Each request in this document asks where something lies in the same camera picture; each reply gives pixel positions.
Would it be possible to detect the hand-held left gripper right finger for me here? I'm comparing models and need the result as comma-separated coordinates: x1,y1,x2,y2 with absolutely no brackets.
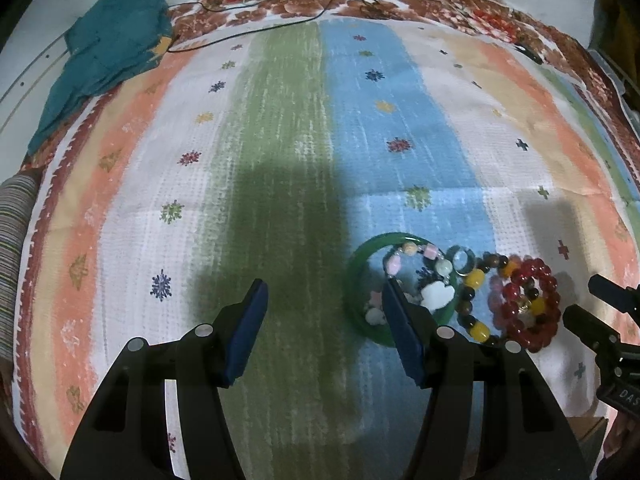
381,277,593,480

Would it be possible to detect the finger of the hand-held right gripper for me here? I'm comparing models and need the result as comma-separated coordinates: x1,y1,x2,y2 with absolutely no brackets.
587,273,640,314
562,304,632,362

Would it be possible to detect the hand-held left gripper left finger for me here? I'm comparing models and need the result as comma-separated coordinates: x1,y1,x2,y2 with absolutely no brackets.
60,278,271,480

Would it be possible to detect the pastel bead bracelet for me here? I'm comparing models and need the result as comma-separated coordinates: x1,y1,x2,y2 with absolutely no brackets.
367,241,458,326

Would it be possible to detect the green jade bangle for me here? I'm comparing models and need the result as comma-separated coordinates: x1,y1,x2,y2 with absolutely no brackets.
346,232,463,347

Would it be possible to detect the red bead bracelet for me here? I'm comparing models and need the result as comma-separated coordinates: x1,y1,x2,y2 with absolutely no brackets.
487,256,563,354

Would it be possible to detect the colourful striped blanket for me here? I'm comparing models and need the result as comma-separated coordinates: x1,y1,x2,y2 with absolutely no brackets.
10,15,640,480

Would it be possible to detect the grey striped cushion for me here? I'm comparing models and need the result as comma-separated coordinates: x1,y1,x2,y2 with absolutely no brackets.
0,175,38,361

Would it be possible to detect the small black object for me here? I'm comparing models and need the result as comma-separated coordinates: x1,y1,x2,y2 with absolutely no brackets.
515,42,544,64

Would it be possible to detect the teal cloth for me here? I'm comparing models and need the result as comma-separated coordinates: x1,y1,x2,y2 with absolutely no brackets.
27,0,176,156

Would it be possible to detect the pale jade ring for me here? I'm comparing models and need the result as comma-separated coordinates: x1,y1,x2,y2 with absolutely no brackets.
446,245,477,277

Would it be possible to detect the brown and yellow bead bracelet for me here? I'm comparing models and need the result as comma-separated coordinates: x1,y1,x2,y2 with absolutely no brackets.
452,252,523,346

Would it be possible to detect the black cable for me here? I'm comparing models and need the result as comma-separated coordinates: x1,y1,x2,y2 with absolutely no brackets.
165,0,346,55

